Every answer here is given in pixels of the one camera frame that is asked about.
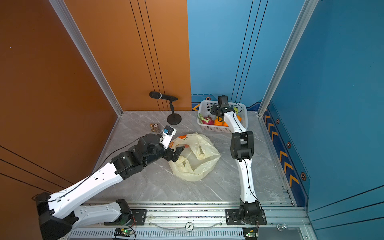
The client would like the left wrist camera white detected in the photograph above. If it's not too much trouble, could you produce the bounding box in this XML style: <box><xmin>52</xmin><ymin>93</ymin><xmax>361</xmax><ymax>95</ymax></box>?
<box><xmin>160</xmin><ymin>126</ymin><xmax>177</xmax><ymax>150</ymax></box>

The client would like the aluminium corner frame post left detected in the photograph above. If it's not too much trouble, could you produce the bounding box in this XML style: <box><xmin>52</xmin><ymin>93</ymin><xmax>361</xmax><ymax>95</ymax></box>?
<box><xmin>49</xmin><ymin>0</ymin><xmax>123</xmax><ymax>117</ymax></box>

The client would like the green circuit board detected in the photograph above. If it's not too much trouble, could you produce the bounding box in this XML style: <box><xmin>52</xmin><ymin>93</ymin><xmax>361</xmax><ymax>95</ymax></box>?
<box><xmin>114</xmin><ymin>228</ymin><xmax>136</xmax><ymax>240</ymax></box>
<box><xmin>242</xmin><ymin>228</ymin><xmax>259</xmax><ymax>240</ymax></box>

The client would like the pink dragon fruit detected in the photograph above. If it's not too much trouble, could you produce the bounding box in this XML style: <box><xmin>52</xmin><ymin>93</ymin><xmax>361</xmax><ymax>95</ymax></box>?
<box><xmin>198</xmin><ymin>113</ymin><xmax>215</xmax><ymax>125</ymax></box>

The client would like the white perforated plastic basket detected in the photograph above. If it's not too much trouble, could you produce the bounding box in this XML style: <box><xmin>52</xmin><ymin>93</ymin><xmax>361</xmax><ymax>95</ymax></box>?
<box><xmin>197</xmin><ymin>100</ymin><xmax>249</xmax><ymax>133</ymax></box>

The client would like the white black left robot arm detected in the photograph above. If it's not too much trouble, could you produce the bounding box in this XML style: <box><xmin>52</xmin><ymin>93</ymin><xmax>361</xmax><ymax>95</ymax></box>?
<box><xmin>35</xmin><ymin>133</ymin><xmax>185</xmax><ymax>240</ymax></box>

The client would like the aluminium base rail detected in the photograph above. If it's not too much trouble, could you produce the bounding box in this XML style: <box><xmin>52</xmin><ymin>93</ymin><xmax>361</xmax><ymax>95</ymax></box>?
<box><xmin>62</xmin><ymin>202</ymin><xmax>317</xmax><ymax>240</ymax></box>

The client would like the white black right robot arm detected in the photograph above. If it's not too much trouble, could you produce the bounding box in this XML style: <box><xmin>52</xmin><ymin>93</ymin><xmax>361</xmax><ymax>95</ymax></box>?
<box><xmin>210</xmin><ymin>95</ymin><xmax>267</xmax><ymax>227</ymax></box>

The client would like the aluminium corner frame post right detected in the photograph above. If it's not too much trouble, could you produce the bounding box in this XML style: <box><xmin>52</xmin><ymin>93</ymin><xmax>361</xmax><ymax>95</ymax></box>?
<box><xmin>258</xmin><ymin>0</ymin><xmax>319</xmax><ymax>117</ymax></box>

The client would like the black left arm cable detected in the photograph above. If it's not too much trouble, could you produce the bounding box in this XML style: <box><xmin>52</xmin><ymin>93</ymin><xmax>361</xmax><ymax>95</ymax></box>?
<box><xmin>32</xmin><ymin>136</ymin><xmax>142</xmax><ymax>203</ymax></box>

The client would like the aluminium corner frame post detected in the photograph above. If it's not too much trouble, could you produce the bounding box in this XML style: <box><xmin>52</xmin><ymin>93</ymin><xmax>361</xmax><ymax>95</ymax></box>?
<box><xmin>258</xmin><ymin>0</ymin><xmax>319</xmax><ymax>117</ymax></box>
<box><xmin>49</xmin><ymin>0</ymin><xmax>123</xmax><ymax>117</ymax></box>

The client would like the yellowish plastic bag orange print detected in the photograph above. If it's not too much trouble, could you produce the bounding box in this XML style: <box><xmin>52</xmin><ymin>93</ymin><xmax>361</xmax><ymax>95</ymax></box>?
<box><xmin>169</xmin><ymin>133</ymin><xmax>221</xmax><ymax>182</ymax></box>

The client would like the black microphone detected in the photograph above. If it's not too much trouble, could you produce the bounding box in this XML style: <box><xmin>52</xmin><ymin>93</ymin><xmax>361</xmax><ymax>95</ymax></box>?
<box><xmin>149</xmin><ymin>91</ymin><xmax>178</xmax><ymax>102</ymax></box>

